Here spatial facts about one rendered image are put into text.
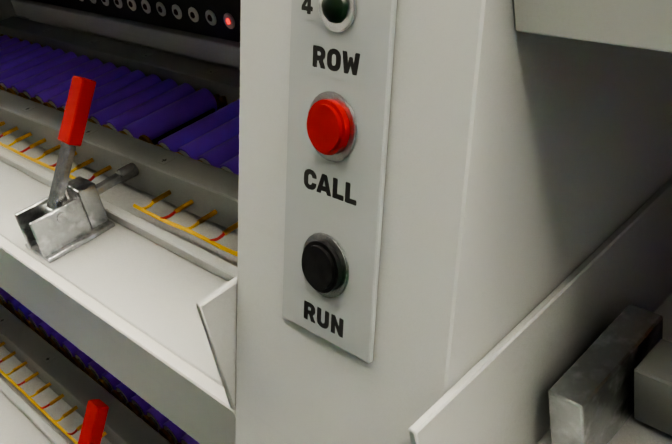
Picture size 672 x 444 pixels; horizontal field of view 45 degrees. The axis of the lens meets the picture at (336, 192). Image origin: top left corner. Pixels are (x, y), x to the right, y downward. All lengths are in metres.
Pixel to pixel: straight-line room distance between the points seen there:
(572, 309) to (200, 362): 0.15
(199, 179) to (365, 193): 0.20
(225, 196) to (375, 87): 0.19
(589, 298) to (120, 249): 0.25
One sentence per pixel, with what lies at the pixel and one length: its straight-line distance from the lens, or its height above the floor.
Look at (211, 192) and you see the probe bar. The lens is 0.41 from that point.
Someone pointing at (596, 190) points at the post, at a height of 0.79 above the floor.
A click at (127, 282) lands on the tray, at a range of 0.41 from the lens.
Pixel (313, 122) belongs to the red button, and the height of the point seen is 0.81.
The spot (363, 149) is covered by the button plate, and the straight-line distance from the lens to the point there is 0.23.
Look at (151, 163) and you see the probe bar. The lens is 0.46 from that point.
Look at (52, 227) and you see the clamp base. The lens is 0.45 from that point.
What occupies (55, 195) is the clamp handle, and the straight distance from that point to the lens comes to 0.45.
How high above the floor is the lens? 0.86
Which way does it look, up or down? 17 degrees down
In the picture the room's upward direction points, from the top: 3 degrees clockwise
